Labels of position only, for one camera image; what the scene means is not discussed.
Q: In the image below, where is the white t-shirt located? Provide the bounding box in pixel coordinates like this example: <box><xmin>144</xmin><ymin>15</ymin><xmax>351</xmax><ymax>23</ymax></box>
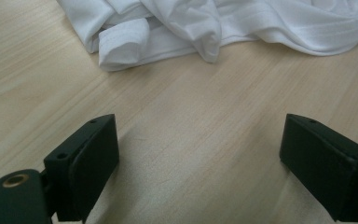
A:
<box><xmin>55</xmin><ymin>0</ymin><xmax>358</xmax><ymax>73</ymax></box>

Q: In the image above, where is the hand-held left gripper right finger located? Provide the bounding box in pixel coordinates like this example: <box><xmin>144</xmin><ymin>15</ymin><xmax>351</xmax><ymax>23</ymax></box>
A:
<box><xmin>279</xmin><ymin>113</ymin><xmax>358</xmax><ymax>223</ymax></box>

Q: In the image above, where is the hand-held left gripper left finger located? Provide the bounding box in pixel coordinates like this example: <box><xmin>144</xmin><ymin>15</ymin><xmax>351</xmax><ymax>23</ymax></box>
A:
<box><xmin>43</xmin><ymin>113</ymin><xmax>120</xmax><ymax>224</ymax></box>

